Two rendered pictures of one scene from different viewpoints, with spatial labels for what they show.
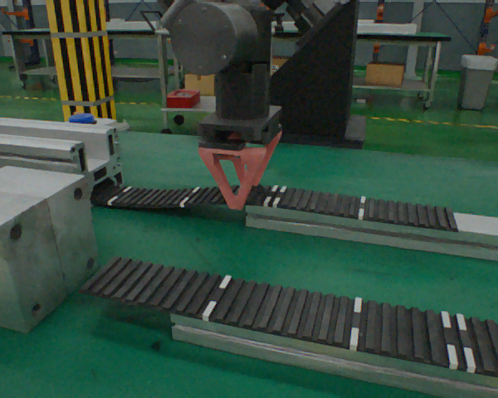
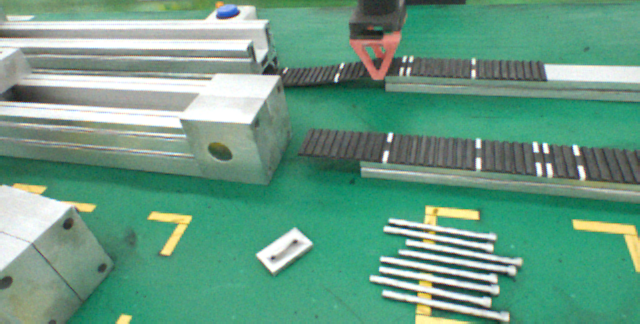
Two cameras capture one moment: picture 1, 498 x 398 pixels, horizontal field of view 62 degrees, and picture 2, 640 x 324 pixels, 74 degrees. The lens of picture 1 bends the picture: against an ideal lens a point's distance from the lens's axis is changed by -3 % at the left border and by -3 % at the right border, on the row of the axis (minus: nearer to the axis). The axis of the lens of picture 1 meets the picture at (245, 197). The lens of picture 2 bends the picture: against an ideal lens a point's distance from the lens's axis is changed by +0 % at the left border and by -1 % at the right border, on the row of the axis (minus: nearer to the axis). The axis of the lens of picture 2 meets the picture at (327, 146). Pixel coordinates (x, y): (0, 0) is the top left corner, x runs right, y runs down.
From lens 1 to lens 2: 0.20 m
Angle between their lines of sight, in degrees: 15
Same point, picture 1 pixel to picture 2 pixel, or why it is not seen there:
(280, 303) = (428, 147)
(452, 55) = not seen: outside the picture
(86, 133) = (247, 29)
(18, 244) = (259, 131)
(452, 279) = (542, 116)
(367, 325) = (485, 155)
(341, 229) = (458, 86)
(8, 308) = (255, 171)
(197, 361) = (381, 187)
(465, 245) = (553, 89)
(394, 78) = not seen: outside the picture
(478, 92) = not seen: outside the picture
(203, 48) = not seen: outside the picture
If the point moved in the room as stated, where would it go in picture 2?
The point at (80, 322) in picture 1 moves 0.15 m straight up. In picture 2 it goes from (297, 173) to (274, 67)
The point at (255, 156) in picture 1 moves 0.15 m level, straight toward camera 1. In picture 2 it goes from (393, 43) to (412, 106)
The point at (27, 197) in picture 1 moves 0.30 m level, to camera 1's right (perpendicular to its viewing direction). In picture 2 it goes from (253, 99) to (513, 68)
